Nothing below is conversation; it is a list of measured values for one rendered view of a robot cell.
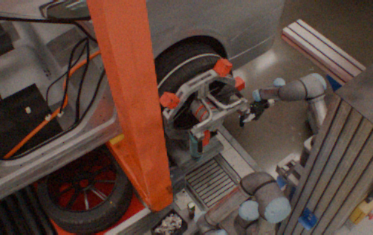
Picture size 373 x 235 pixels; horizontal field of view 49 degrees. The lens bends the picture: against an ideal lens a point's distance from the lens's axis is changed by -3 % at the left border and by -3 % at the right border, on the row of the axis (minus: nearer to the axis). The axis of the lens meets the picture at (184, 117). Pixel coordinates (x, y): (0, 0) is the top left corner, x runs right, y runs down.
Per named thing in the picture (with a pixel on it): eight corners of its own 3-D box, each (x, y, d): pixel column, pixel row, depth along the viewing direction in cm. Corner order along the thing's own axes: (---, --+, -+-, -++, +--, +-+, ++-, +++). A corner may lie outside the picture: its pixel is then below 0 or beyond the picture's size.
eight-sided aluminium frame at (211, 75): (227, 108, 311) (231, 57, 267) (233, 114, 307) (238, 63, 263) (166, 145, 294) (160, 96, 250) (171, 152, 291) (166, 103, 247)
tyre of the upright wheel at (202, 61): (197, 106, 333) (226, 36, 293) (214, 126, 322) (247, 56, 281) (126, 123, 293) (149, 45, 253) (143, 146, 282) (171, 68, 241)
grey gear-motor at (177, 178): (160, 158, 345) (156, 134, 317) (189, 196, 324) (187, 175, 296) (141, 169, 340) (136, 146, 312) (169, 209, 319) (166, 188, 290)
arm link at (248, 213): (253, 204, 229) (255, 194, 218) (264, 226, 221) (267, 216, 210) (233, 213, 227) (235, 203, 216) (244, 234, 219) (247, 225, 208)
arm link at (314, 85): (320, 167, 243) (290, 80, 239) (340, 158, 246) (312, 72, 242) (331, 169, 231) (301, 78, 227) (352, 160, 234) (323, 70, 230)
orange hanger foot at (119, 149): (123, 132, 309) (116, 103, 281) (161, 184, 283) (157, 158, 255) (104, 143, 304) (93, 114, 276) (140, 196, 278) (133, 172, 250)
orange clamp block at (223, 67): (218, 70, 270) (226, 58, 266) (226, 77, 266) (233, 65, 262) (212, 69, 265) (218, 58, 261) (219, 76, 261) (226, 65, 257)
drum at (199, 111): (206, 104, 288) (206, 91, 277) (224, 125, 278) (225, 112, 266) (189, 114, 284) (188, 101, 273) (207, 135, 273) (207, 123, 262)
